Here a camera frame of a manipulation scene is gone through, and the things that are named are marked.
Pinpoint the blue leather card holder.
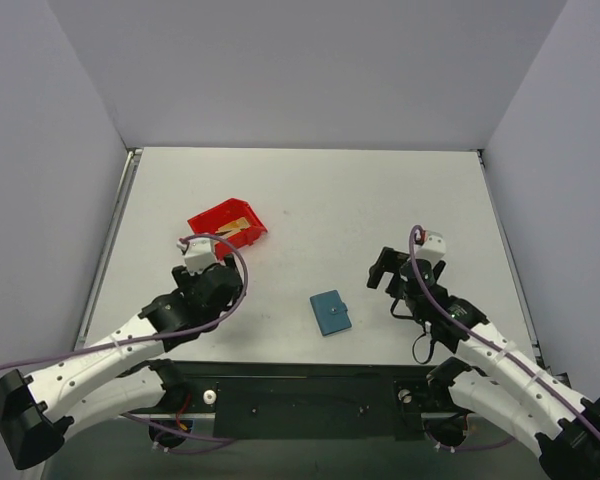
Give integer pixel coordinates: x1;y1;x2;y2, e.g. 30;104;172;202
309;290;352;337

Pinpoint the red plastic bin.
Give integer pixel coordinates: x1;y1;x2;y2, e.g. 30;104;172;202
187;198;268;249

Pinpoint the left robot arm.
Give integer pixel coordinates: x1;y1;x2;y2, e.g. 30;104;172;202
0;255;244;470

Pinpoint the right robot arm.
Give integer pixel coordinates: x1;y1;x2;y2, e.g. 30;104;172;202
367;245;600;479

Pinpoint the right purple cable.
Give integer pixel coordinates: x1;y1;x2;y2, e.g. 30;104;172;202
410;224;600;455

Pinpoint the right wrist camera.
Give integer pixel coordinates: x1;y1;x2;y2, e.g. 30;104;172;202
415;230;447;267

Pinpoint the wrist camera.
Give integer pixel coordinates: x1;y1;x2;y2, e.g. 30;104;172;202
415;230;447;267
178;238;217;275

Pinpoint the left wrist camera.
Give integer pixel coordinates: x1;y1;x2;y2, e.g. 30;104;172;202
178;238;217;275

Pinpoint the aluminium front rail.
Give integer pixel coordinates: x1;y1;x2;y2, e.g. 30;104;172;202
39;372;580;420

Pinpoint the right aluminium side rail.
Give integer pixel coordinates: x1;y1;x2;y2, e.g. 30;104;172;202
475;149;548;369

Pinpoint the aluminium side rail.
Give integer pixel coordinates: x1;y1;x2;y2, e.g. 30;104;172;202
74;148;144;350
475;149;548;369

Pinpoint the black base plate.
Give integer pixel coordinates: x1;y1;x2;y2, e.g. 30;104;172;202
124;359;491;444

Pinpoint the left aluminium side rail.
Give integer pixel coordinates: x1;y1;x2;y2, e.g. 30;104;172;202
74;148;144;350

